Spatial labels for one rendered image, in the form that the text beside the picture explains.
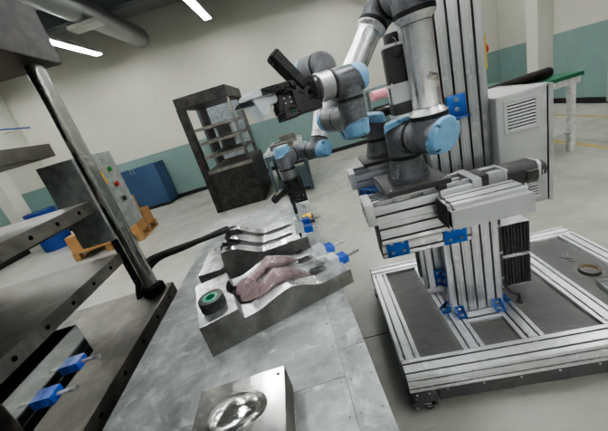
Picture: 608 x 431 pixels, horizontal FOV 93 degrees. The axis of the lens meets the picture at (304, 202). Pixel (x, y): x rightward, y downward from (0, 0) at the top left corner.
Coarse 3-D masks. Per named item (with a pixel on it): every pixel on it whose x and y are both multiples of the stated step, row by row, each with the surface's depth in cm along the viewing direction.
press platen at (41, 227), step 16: (64, 208) 116; (80, 208) 111; (16, 224) 113; (32, 224) 99; (48, 224) 96; (64, 224) 102; (0, 240) 84; (16, 240) 84; (32, 240) 89; (0, 256) 78
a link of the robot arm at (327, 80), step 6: (318, 72) 73; (324, 72) 73; (330, 72) 73; (318, 78) 72; (324, 78) 72; (330, 78) 73; (324, 84) 72; (330, 84) 73; (336, 84) 74; (324, 90) 73; (330, 90) 74; (336, 90) 74; (324, 96) 74; (330, 96) 75
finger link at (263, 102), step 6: (258, 90) 66; (246, 96) 65; (252, 96) 65; (258, 96) 66; (264, 96) 67; (270, 96) 68; (276, 96) 69; (240, 102) 65; (258, 102) 66; (264, 102) 67; (270, 102) 68; (258, 108) 67; (264, 108) 67; (264, 114) 67
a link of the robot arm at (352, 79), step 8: (352, 64) 76; (360, 64) 76; (336, 72) 74; (344, 72) 74; (352, 72) 75; (360, 72) 75; (368, 72) 77; (336, 80) 73; (344, 80) 74; (352, 80) 75; (360, 80) 76; (368, 80) 77; (344, 88) 75; (352, 88) 76; (360, 88) 77; (336, 96) 76; (344, 96) 77; (352, 96) 76
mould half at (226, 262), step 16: (288, 224) 142; (256, 240) 133; (288, 240) 124; (304, 240) 124; (208, 256) 140; (224, 256) 122; (240, 256) 123; (256, 256) 124; (208, 272) 125; (224, 272) 124; (240, 272) 125
